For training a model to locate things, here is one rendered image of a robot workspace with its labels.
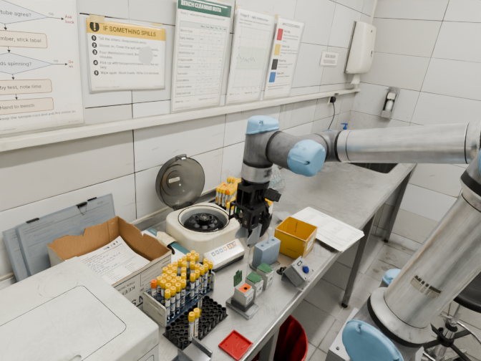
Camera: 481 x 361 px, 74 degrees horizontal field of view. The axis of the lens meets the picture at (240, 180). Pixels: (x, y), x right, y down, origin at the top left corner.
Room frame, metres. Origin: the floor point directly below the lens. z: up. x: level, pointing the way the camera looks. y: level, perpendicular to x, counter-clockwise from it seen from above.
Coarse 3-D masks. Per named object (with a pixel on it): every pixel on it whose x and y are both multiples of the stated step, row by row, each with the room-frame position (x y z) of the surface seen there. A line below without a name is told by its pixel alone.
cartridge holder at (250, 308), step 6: (228, 300) 0.76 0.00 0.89; (234, 300) 0.74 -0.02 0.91; (252, 300) 0.75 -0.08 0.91; (234, 306) 0.74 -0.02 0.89; (240, 306) 0.73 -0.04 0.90; (246, 306) 0.72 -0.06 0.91; (252, 306) 0.75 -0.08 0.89; (258, 306) 0.75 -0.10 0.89; (240, 312) 0.72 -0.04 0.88; (246, 312) 0.72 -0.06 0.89; (252, 312) 0.72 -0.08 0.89
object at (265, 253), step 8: (264, 240) 0.98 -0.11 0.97; (272, 240) 0.99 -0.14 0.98; (256, 248) 0.94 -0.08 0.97; (264, 248) 0.93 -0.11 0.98; (272, 248) 0.96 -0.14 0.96; (256, 256) 0.93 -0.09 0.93; (264, 256) 0.93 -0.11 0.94; (272, 256) 0.96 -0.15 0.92; (256, 264) 0.93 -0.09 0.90; (272, 264) 0.96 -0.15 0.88
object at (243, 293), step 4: (240, 284) 0.76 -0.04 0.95; (244, 284) 0.77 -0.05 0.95; (248, 284) 0.77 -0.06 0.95; (236, 288) 0.75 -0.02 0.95; (240, 288) 0.75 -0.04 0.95; (244, 288) 0.76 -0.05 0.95; (248, 288) 0.75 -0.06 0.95; (236, 292) 0.74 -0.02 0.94; (240, 292) 0.74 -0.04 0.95; (244, 292) 0.73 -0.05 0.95; (248, 292) 0.74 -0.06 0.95; (252, 292) 0.75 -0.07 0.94; (236, 296) 0.74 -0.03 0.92; (240, 296) 0.74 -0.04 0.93; (244, 296) 0.73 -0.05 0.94; (248, 296) 0.73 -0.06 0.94; (252, 296) 0.75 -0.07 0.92; (240, 300) 0.73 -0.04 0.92; (244, 300) 0.73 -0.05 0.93; (248, 300) 0.74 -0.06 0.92; (244, 304) 0.73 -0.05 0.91
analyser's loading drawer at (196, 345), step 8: (192, 344) 0.57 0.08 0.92; (200, 344) 0.56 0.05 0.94; (184, 352) 0.52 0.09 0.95; (192, 352) 0.55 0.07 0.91; (200, 352) 0.55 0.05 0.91; (208, 352) 0.54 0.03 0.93; (176, 360) 0.52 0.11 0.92; (184, 360) 0.52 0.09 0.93; (192, 360) 0.50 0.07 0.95; (200, 360) 0.53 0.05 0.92; (208, 360) 0.53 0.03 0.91
